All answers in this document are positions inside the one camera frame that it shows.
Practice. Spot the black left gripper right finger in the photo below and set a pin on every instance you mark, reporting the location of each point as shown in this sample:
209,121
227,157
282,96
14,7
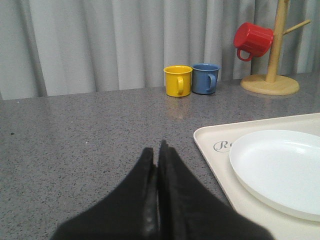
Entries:
188,211

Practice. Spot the wooden mug tree stand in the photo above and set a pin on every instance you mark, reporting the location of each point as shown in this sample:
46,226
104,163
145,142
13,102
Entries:
272,83

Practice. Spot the white round plate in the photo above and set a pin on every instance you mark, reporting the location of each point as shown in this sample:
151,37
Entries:
281,168

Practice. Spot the cream rabbit print tray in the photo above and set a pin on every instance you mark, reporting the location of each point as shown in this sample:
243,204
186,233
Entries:
215,143

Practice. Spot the yellow mug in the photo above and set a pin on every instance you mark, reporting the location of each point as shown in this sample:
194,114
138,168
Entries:
178,80

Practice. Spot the red mug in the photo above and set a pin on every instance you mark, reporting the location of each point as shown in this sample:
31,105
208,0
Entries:
252,40

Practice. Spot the blue mug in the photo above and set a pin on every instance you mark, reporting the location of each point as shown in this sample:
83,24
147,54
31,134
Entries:
204,78

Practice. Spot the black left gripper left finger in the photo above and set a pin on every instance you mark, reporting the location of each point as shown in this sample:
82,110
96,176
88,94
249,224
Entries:
129,212

